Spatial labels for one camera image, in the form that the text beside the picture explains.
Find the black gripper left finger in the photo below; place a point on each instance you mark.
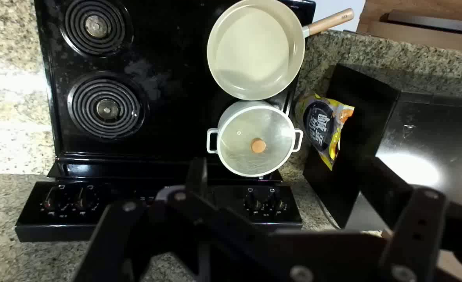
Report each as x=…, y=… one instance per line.
x=121, y=235

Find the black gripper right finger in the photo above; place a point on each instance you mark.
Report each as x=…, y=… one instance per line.
x=424, y=229

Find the black stove knob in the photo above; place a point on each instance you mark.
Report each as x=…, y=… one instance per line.
x=273, y=200
x=52, y=200
x=87, y=197
x=254, y=200

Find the black coil burner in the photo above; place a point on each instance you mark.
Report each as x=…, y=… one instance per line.
x=96, y=25
x=107, y=106

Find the black box appliance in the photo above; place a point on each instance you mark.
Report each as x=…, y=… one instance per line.
x=361, y=114

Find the yellow black snack bag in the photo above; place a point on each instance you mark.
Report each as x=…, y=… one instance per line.
x=322, y=125

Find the black electric stove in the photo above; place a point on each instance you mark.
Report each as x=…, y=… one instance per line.
x=178, y=78

